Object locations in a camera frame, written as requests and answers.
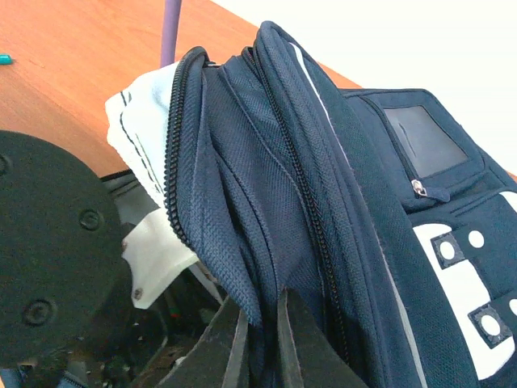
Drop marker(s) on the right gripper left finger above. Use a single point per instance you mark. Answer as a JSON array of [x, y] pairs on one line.
[[221, 356]]

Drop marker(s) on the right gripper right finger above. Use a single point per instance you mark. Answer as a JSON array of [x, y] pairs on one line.
[[306, 357]]

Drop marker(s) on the navy blue student backpack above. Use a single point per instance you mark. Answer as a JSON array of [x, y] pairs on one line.
[[396, 229]]

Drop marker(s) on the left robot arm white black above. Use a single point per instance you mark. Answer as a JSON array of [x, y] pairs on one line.
[[96, 291]]

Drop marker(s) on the teal capped white marker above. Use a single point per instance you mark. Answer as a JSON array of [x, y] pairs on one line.
[[5, 59]]

